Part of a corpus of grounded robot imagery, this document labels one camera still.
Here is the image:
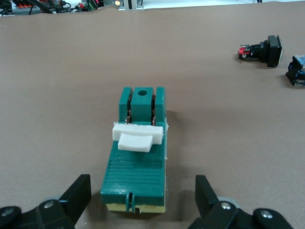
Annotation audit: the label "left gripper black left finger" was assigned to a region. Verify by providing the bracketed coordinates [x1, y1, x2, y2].
[0, 174, 92, 229]

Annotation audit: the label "grey metal bracket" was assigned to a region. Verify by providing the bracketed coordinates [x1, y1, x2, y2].
[113, 0, 145, 11]

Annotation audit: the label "white table edge rail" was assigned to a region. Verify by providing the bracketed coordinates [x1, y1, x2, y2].
[142, 0, 305, 9]

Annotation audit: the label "green load switch white handle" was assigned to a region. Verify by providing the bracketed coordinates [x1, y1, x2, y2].
[100, 86, 169, 214]

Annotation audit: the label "green push button blue block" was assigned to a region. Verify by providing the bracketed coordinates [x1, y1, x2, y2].
[285, 54, 305, 87]

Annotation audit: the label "black cable bundle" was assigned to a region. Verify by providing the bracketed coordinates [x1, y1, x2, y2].
[0, 0, 81, 16]

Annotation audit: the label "orange black terminal block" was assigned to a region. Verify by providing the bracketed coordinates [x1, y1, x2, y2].
[11, 0, 50, 8]

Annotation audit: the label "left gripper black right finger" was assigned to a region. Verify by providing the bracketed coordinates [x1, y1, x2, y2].
[190, 175, 294, 229]

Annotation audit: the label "black square button red terminals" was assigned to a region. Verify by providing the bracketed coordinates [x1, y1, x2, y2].
[237, 34, 285, 68]

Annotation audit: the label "brown paper table cover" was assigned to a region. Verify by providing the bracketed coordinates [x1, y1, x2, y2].
[0, 1, 305, 229]

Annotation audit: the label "small green red electronics board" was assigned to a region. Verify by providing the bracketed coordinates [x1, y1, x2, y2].
[75, 0, 106, 11]

